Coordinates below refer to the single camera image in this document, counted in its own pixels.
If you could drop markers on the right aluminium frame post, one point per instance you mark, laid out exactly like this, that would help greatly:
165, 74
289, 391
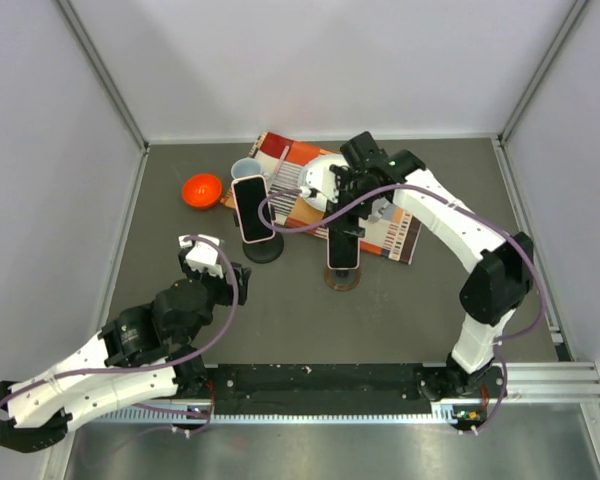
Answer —
573, 18

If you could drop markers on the white deep plate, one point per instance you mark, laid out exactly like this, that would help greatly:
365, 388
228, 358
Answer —
317, 183

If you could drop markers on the light blue footed cup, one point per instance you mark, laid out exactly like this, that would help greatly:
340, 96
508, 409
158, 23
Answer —
247, 167

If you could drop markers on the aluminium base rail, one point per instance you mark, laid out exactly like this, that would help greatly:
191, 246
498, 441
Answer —
543, 383

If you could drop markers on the grey stand wooden base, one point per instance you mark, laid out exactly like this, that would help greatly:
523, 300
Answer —
342, 280

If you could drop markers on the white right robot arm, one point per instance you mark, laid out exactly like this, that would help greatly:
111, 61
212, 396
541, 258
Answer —
498, 264

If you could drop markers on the aluminium frame post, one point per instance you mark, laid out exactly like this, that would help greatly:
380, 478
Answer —
77, 28
573, 18

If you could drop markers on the left aluminium frame post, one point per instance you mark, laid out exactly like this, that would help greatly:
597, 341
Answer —
77, 28

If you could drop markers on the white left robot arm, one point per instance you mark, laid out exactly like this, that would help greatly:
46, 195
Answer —
145, 353

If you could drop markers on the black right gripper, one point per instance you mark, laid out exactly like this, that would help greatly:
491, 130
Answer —
343, 178

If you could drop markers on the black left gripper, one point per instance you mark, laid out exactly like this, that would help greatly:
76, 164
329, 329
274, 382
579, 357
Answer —
223, 281

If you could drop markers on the black clamp phone stand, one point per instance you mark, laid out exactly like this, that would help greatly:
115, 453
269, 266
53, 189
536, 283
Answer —
262, 252

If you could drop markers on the orange plastic bowl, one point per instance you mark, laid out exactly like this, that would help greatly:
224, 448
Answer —
202, 191

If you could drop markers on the checked orange red placemat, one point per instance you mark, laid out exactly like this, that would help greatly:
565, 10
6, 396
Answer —
392, 233

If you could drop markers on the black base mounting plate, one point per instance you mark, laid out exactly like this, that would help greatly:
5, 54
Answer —
318, 389

